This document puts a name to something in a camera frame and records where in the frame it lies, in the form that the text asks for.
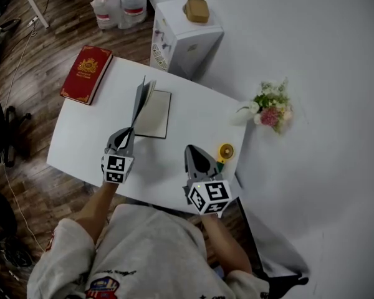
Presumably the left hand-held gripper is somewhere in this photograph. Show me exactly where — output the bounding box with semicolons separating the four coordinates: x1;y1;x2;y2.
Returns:
101;128;137;185

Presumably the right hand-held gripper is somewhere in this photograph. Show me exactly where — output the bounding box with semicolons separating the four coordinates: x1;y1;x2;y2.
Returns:
183;145;232;216

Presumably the grey notebook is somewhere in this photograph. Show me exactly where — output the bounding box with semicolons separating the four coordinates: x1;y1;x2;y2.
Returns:
130;75;172;140

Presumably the person's right forearm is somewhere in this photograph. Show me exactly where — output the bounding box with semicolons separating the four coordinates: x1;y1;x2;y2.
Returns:
202;215;253;275

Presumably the person's left forearm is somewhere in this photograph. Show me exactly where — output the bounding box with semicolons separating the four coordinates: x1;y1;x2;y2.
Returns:
74;181;118;249

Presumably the yellow green handheld fan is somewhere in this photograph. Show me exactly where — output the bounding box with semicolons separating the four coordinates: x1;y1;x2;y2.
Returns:
216;143;235;174

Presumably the white table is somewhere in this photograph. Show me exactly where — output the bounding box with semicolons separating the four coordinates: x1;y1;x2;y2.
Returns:
46;54;247;219

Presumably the red hardcover book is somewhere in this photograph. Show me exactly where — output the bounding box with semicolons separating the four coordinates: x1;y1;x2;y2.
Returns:
59;44;113;106

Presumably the flower bouquet in white vase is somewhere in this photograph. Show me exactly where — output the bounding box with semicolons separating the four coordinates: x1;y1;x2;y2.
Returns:
235;77;294;135

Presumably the person's grey sweatshirt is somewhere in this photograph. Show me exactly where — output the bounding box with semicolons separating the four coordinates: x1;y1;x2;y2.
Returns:
26;202;271;299

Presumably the white water dispenser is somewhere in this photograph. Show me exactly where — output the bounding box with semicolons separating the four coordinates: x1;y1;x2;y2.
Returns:
150;0;224;81

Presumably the group of clear water jugs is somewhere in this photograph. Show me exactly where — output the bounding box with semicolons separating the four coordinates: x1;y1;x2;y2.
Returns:
90;0;149;31

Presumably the black round chair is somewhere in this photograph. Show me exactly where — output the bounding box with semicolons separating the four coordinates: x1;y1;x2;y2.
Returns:
0;193;18;239

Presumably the black headset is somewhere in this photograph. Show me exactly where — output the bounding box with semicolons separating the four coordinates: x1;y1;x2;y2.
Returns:
0;238;34;269

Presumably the tan lidded box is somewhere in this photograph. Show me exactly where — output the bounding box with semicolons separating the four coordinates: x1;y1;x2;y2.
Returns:
183;0;210;24

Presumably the white floor cable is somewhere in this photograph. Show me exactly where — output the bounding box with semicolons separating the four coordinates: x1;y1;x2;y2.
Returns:
1;20;46;252

